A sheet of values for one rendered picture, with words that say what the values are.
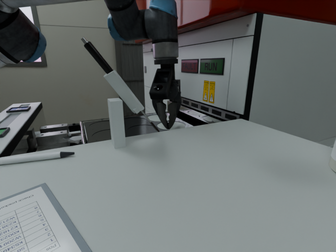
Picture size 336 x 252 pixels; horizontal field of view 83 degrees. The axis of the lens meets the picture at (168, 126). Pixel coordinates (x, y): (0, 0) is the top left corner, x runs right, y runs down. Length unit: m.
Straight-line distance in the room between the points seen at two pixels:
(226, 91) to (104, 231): 0.49
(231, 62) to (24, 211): 0.53
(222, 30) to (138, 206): 0.52
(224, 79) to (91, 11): 2.31
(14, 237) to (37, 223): 0.02
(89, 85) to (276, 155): 2.52
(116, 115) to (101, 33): 2.40
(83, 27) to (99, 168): 2.49
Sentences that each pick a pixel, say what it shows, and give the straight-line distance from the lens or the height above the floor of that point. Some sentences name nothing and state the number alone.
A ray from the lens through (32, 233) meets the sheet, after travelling 0.22.
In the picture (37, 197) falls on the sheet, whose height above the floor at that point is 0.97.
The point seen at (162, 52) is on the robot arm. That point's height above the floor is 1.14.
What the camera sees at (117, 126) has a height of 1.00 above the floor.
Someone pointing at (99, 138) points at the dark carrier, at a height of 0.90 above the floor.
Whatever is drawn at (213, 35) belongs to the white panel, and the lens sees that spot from 0.65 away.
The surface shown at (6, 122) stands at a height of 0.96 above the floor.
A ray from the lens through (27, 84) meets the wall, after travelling 2.84.
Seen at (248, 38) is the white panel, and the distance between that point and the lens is 0.55.
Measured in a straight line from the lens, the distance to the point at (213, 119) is 0.63.
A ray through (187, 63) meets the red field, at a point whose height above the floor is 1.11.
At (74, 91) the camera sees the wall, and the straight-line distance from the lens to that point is 2.73.
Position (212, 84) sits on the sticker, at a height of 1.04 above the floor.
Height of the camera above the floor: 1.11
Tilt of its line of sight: 18 degrees down
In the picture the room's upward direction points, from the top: straight up
